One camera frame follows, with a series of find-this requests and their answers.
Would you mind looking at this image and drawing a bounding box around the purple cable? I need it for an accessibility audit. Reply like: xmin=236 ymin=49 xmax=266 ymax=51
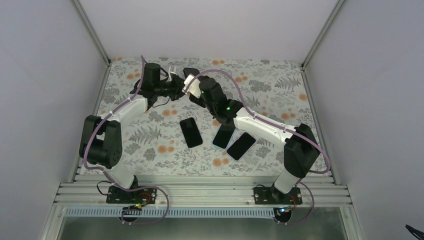
xmin=81 ymin=55 xmax=170 ymax=226
xmin=188 ymin=68 xmax=332 ymax=226

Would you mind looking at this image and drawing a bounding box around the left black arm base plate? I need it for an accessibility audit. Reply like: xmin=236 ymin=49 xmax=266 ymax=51
xmin=106 ymin=186 xmax=158 ymax=205

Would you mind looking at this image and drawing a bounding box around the smartphone in clear case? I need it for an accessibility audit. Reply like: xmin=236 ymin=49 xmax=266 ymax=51
xmin=226 ymin=132 xmax=256 ymax=161

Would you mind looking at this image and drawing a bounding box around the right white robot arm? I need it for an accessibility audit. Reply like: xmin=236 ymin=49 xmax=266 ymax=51
xmin=183 ymin=74 xmax=320 ymax=204

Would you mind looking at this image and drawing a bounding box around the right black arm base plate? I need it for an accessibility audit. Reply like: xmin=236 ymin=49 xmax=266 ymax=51
xmin=253 ymin=184 xmax=303 ymax=205

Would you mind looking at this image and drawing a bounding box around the right aluminium frame post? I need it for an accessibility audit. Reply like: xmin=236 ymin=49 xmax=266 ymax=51
xmin=301 ymin=0 xmax=346 ymax=68

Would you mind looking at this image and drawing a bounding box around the purple smartphone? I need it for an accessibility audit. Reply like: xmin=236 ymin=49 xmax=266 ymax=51
xmin=183 ymin=67 xmax=200 ymax=79

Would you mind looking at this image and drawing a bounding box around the slotted grey cable duct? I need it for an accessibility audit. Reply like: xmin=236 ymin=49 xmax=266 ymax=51
xmin=64 ymin=206 xmax=275 ymax=219

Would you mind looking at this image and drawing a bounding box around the black smartphone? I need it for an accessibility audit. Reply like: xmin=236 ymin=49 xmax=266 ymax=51
xmin=179 ymin=117 xmax=203 ymax=149

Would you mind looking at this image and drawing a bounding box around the floral patterned table mat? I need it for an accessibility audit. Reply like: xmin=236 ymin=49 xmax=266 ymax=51
xmin=86 ymin=56 xmax=329 ymax=178

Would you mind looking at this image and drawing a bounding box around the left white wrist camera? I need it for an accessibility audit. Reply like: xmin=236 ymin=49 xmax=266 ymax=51
xmin=167 ymin=66 xmax=179 ymax=82

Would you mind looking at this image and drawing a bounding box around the left aluminium frame post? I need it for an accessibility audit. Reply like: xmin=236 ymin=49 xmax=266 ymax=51
xmin=71 ymin=0 xmax=111 ymax=66

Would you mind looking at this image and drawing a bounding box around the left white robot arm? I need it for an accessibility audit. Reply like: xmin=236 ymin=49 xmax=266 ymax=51
xmin=79 ymin=63 xmax=185 ymax=203

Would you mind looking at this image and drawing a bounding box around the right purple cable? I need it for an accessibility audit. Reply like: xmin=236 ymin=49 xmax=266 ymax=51
xmin=188 ymin=68 xmax=332 ymax=226

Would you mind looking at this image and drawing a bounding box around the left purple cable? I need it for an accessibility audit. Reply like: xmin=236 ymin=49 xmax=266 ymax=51
xmin=81 ymin=55 xmax=170 ymax=226

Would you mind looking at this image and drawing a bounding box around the aluminium mounting rail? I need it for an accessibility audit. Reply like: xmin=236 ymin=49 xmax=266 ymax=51
xmin=53 ymin=175 xmax=353 ymax=207

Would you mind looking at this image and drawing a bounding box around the aluminium frame post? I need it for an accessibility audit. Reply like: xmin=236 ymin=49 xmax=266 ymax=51
xmin=71 ymin=0 xmax=111 ymax=66
xmin=301 ymin=0 xmax=346 ymax=68

